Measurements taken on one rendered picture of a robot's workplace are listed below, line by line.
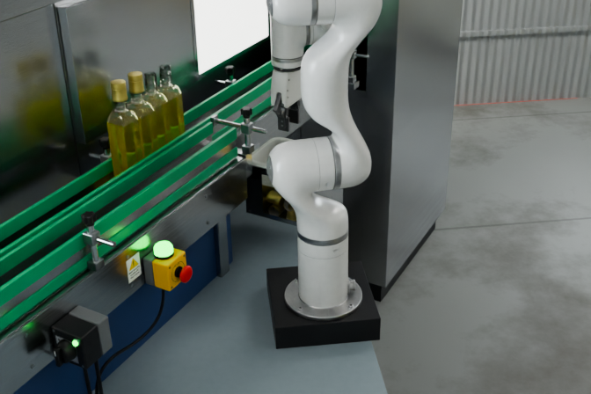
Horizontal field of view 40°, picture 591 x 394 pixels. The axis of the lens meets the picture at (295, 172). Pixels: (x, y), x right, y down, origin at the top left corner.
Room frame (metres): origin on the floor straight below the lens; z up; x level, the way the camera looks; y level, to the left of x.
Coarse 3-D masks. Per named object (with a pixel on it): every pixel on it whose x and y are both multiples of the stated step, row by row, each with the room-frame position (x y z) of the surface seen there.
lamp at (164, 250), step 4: (156, 244) 1.52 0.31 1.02; (160, 244) 1.52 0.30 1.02; (164, 244) 1.52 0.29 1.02; (168, 244) 1.52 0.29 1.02; (156, 248) 1.51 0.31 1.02; (160, 248) 1.51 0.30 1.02; (164, 248) 1.51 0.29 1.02; (168, 248) 1.51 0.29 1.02; (172, 248) 1.52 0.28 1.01; (156, 252) 1.51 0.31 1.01; (160, 252) 1.50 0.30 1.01; (164, 252) 1.50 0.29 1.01; (168, 252) 1.50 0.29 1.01; (172, 252) 1.52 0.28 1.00; (156, 256) 1.50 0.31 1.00; (160, 256) 1.50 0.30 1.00; (164, 256) 1.50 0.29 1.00; (168, 256) 1.50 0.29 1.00; (172, 256) 1.51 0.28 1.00
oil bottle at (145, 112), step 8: (128, 104) 1.77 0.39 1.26; (136, 104) 1.76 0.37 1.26; (144, 104) 1.77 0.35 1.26; (136, 112) 1.75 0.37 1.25; (144, 112) 1.75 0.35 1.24; (152, 112) 1.78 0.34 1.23; (144, 120) 1.75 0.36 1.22; (152, 120) 1.77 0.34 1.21; (144, 128) 1.75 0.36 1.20; (152, 128) 1.77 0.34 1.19; (144, 136) 1.74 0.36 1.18; (152, 136) 1.77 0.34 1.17; (144, 144) 1.74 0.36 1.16; (152, 144) 1.77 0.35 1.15; (144, 152) 1.74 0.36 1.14; (152, 152) 1.76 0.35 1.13
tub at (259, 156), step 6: (276, 138) 2.09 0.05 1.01; (282, 138) 2.09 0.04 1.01; (264, 144) 2.05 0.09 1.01; (270, 144) 2.06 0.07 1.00; (276, 144) 2.09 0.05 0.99; (258, 150) 2.01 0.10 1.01; (264, 150) 2.03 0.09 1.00; (270, 150) 2.06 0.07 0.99; (252, 156) 1.98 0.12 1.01; (258, 156) 2.00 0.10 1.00; (264, 156) 2.03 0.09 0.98; (252, 162) 1.94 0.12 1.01; (258, 162) 1.94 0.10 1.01; (264, 162) 2.03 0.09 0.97
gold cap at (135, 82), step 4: (132, 72) 1.78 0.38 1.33; (136, 72) 1.78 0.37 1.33; (140, 72) 1.78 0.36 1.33; (128, 76) 1.77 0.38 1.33; (132, 76) 1.76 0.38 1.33; (136, 76) 1.76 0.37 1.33; (140, 76) 1.77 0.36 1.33; (128, 80) 1.77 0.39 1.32; (132, 80) 1.76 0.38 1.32; (136, 80) 1.76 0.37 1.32; (140, 80) 1.77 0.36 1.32; (128, 84) 1.77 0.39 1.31; (132, 84) 1.76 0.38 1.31; (136, 84) 1.76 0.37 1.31; (140, 84) 1.77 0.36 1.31; (132, 88) 1.76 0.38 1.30; (136, 88) 1.76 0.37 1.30; (140, 88) 1.77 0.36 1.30; (132, 92) 1.76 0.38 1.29; (136, 92) 1.76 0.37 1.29; (140, 92) 1.76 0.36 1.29
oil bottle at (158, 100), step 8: (144, 96) 1.82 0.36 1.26; (152, 96) 1.81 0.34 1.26; (160, 96) 1.82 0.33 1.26; (152, 104) 1.80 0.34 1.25; (160, 104) 1.81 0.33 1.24; (160, 112) 1.81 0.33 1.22; (168, 112) 1.83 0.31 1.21; (160, 120) 1.81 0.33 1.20; (168, 120) 1.83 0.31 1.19; (160, 128) 1.80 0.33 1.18; (168, 128) 1.83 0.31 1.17; (160, 136) 1.80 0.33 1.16; (168, 136) 1.83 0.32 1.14; (160, 144) 1.80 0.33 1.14
